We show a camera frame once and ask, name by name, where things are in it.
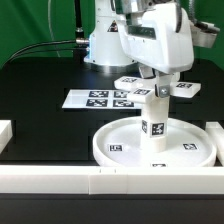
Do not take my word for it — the white right fence block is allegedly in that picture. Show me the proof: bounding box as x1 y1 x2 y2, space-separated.
205 122 224 167

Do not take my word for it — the white round table top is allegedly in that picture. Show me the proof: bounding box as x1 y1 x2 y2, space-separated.
93 116 217 168

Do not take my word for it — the black cable upper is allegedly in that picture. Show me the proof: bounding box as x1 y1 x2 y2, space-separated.
6 39 90 64

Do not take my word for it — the white marker plate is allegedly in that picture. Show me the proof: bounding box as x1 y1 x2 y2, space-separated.
62 89 141 109

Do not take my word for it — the white fence block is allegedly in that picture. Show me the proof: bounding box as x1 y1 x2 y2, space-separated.
205 122 224 167
0 120 13 154

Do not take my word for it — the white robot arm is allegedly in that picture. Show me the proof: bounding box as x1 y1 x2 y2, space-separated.
84 0 194 97

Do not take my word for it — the white cross-shaped table base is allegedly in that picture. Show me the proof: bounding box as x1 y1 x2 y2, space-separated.
114 76 201 104

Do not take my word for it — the black cable lower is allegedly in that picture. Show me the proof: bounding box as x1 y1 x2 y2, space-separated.
13 47 89 59

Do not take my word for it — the black vertical pole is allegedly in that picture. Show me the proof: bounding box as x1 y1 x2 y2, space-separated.
74 0 84 63

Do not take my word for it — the white front fence bar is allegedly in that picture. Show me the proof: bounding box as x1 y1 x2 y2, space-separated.
0 165 224 195

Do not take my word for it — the black cable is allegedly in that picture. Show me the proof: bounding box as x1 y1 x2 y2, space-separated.
13 47 89 59
6 39 90 64

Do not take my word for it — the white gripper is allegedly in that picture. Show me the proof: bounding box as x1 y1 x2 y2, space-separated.
115 3 194 98

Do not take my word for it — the white left fence block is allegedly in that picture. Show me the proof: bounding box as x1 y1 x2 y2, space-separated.
0 120 13 154

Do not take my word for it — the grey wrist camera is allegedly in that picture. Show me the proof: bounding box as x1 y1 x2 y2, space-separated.
190 22 220 48

